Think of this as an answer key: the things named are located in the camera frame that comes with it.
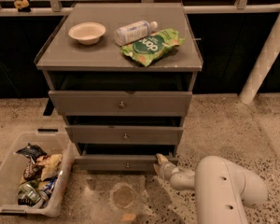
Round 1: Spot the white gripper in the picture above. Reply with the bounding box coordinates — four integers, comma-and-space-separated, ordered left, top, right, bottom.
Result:
153, 153, 179, 181

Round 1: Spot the grey bottom drawer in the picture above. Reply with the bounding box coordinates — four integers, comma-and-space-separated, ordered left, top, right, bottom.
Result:
76, 144, 178, 172

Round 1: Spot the grey drawer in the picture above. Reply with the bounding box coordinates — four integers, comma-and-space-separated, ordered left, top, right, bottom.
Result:
76, 144, 178, 172
49, 91, 192, 117
66, 125, 183, 145

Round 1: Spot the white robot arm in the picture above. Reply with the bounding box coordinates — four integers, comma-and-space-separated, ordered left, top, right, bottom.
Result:
154, 154, 268, 224

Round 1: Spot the grey middle drawer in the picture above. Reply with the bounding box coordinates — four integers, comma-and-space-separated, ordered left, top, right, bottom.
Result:
66, 125, 183, 145

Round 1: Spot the grey top drawer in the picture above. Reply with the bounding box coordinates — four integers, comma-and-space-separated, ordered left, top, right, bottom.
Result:
49, 91, 192, 117

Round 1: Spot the grey drawer cabinet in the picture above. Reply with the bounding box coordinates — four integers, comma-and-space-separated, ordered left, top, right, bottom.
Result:
34, 1, 203, 161

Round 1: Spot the yellow chip bag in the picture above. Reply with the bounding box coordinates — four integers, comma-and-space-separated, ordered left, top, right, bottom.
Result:
36, 154, 63, 181

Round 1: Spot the blue soda can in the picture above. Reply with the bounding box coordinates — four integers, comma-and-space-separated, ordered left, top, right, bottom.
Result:
39, 176, 58, 201

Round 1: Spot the green snack bag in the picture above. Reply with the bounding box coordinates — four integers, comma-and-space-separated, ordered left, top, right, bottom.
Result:
120, 28, 185, 67

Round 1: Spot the brown snack packet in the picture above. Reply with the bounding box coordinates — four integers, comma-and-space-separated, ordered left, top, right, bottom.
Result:
23, 162, 42, 181

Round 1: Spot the dark blue snack bag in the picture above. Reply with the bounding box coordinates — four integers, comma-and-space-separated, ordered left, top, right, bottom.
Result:
16, 144, 46, 161

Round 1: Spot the clear plastic bin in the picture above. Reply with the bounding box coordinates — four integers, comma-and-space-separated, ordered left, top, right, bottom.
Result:
0, 132, 75, 217

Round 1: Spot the clear plastic bottle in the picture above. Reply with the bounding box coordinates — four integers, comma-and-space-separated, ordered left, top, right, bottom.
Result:
114, 21, 158, 46

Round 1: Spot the white paper bowl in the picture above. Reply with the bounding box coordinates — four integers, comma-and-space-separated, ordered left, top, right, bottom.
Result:
68, 22, 105, 45

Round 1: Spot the white diagonal pipe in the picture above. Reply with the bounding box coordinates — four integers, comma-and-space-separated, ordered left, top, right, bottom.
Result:
239, 12, 280, 105

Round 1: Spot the small yellow black figure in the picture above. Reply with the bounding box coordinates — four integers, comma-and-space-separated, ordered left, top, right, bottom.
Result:
14, 0, 31, 12

